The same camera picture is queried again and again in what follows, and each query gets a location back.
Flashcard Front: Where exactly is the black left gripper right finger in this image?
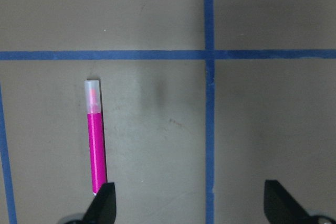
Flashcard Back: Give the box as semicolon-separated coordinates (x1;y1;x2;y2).
264;180;315;224

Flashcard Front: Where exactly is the pink highlighter pen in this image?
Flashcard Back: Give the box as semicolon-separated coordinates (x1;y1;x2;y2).
84;80;107;195

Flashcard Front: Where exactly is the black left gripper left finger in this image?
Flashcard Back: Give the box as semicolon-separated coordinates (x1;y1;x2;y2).
82;183;116;224

